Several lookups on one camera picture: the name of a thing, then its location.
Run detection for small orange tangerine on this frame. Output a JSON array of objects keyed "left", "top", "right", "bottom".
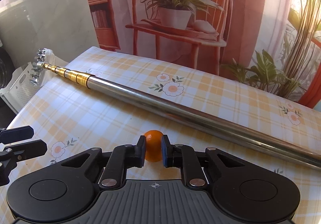
[{"left": 144, "top": 130, "right": 163, "bottom": 163}]

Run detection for plaid floral tablecloth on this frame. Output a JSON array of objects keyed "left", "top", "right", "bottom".
[{"left": 9, "top": 47, "right": 320, "bottom": 223}]

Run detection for telescopic metal pole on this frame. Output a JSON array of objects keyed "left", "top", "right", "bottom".
[{"left": 30, "top": 48, "right": 320, "bottom": 170}]

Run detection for printed room backdrop cloth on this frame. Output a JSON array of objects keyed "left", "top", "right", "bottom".
[{"left": 88, "top": 0, "right": 320, "bottom": 108}]

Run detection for white plastic crate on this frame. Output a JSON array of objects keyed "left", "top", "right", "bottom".
[{"left": 1, "top": 48, "right": 67, "bottom": 114}]

